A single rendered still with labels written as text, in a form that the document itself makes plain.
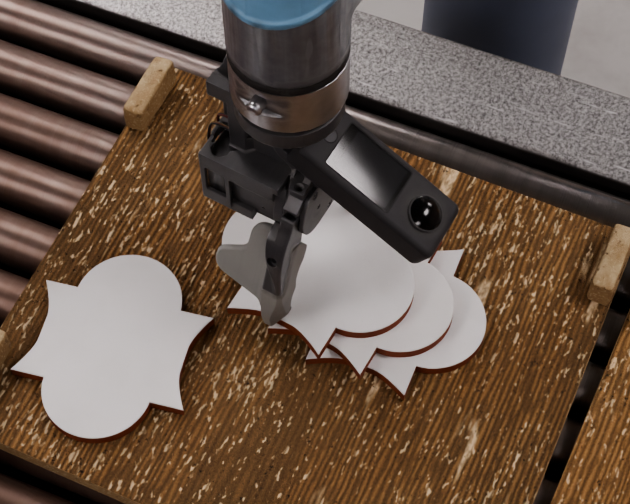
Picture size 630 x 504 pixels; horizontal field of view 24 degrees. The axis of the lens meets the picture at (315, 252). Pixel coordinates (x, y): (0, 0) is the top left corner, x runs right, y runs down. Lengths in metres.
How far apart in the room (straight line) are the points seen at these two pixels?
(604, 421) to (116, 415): 0.35
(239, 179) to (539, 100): 0.36
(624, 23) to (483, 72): 1.27
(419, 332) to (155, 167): 0.26
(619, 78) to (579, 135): 1.21
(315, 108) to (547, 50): 0.79
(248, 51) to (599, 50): 1.65
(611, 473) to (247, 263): 0.30
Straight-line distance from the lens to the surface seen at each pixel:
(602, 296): 1.10
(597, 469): 1.06
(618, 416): 1.08
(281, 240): 0.97
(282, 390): 1.06
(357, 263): 1.08
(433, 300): 1.08
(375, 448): 1.05
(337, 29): 0.83
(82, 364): 1.07
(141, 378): 1.06
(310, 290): 1.07
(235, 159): 0.96
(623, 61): 2.45
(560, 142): 1.21
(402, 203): 0.94
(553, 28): 1.61
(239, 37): 0.83
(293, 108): 0.87
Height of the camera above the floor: 1.90
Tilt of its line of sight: 60 degrees down
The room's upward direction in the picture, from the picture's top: straight up
